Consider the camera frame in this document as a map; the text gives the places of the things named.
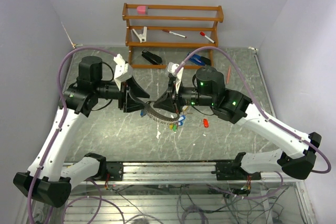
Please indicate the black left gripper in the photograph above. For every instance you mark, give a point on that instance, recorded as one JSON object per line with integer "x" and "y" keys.
{"x": 127, "y": 99}

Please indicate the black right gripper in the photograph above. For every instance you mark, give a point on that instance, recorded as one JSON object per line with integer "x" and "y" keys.
{"x": 171, "y": 101}

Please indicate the large keyring with keys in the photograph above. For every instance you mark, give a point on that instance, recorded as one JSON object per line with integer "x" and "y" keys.
{"x": 172, "y": 122}

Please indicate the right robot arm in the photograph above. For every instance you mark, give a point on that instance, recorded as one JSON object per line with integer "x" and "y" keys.
{"x": 296, "y": 152}

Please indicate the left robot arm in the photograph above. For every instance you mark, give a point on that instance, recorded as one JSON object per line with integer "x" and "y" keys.
{"x": 46, "y": 180}

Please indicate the yellow tagged key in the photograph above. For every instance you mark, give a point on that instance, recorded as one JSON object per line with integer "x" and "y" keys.
{"x": 186, "y": 110}

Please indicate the blue key tag pair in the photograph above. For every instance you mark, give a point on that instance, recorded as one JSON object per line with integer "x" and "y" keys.
{"x": 181, "y": 120}

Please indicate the red key tag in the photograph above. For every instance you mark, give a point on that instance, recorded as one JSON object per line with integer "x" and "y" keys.
{"x": 205, "y": 123}

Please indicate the black stapler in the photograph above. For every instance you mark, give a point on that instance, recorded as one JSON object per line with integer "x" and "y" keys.
{"x": 151, "y": 58}

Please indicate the blue stapler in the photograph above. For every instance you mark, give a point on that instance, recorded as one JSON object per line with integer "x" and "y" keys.
{"x": 200, "y": 60}

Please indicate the white clip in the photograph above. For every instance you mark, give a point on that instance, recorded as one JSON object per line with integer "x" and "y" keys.
{"x": 142, "y": 36}

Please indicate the orange pencil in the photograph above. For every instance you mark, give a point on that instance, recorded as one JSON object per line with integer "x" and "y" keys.
{"x": 228, "y": 74}

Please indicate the red-capped white marker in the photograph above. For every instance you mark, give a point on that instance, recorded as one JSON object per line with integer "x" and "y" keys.
{"x": 207, "y": 37}

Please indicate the pink eraser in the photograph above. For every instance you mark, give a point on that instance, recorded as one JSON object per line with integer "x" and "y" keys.
{"x": 142, "y": 10}

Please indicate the wooden three-tier shelf rack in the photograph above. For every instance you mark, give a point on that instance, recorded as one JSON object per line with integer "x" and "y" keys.
{"x": 182, "y": 19}

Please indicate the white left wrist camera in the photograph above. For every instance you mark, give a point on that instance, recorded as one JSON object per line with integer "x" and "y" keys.
{"x": 123, "y": 71}

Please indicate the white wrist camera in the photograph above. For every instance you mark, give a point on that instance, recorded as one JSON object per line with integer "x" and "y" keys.
{"x": 177, "y": 71}
{"x": 123, "y": 71}

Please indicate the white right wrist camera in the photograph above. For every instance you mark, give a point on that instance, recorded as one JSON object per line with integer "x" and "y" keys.
{"x": 177, "y": 71}

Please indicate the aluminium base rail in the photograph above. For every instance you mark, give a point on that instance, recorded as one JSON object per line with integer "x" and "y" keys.
{"x": 134, "y": 173}

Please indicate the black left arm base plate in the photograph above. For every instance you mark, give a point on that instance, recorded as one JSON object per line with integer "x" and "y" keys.
{"x": 115, "y": 171}

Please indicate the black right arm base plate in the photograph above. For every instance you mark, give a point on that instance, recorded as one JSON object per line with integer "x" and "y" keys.
{"x": 228, "y": 170}

